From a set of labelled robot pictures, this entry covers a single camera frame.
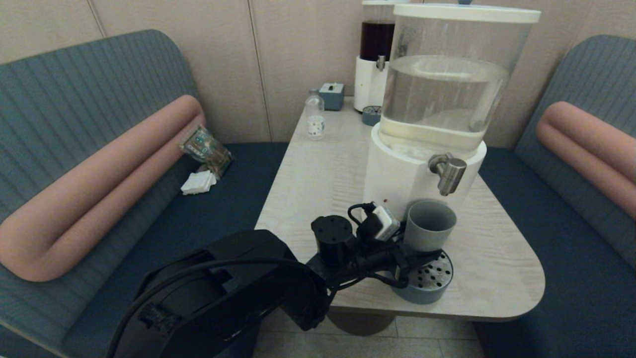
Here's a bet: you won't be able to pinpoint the grey plastic cup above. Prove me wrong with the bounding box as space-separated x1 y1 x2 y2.
403 199 457 253

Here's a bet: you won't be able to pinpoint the large steel dispenser tap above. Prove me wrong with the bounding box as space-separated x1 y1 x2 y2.
428 152 468 196

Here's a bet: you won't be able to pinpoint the large blue perforated drip tray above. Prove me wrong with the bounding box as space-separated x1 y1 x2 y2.
393 246 454 305

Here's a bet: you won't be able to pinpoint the large clear water dispenser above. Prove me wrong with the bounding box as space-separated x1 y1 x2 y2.
361 2 541 247

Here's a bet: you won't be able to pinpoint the clear plastic bottle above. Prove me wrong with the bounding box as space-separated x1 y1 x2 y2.
305 88 326 141

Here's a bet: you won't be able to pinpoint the dark drink dispenser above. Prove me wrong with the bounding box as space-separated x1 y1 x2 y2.
354 0 411 113

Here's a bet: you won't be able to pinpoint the teal tissue box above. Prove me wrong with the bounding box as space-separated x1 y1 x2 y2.
318 82 345 111

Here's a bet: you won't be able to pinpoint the dark blue seat cushion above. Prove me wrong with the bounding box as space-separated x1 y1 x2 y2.
62 142 289 358
472 147 636 358

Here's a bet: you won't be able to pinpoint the white napkin stack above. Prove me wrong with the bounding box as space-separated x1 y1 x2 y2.
180 170 217 195

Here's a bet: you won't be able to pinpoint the green snack package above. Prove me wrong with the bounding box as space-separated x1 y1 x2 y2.
179 124 234 179

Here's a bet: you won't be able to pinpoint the pink bolster cushion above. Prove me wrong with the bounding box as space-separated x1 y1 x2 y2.
535 101 636 220
0 94 206 283

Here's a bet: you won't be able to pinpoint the large white dispenser lid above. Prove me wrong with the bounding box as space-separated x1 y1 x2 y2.
394 0 541 23

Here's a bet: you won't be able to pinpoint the grey-blue ribbed sofa backrest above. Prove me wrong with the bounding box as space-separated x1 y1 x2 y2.
513 34 636 271
0 29 203 358

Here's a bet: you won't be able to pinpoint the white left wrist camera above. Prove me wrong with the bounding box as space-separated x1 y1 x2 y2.
370 205 401 242

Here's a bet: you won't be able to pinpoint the dark round table pedestal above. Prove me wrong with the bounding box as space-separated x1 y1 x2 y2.
325 310 397 337

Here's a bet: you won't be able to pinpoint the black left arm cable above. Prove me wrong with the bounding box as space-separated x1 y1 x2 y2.
107 201 409 358

